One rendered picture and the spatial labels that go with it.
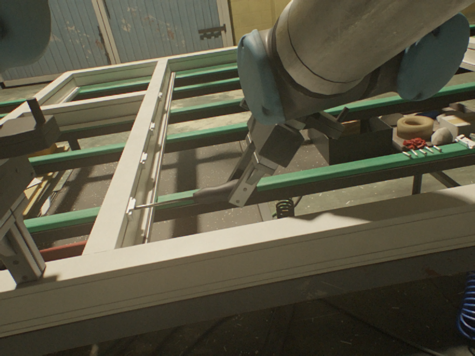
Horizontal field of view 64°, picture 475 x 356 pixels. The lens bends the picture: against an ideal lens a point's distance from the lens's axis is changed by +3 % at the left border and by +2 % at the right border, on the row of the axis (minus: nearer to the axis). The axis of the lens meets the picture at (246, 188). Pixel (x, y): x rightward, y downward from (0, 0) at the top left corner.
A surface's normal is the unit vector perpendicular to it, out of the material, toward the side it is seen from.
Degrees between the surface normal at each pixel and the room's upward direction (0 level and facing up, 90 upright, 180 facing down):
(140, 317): 90
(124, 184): 0
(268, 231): 0
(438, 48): 101
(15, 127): 0
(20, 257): 90
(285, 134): 90
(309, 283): 90
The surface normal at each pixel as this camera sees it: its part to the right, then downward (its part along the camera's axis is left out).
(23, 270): 0.13, 0.48
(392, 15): -0.36, 0.92
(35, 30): 1.00, -0.09
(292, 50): -0.84, 0.47
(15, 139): 0.50, 0.38
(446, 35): 0.47, 0.58
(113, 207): -0.13, -0.86
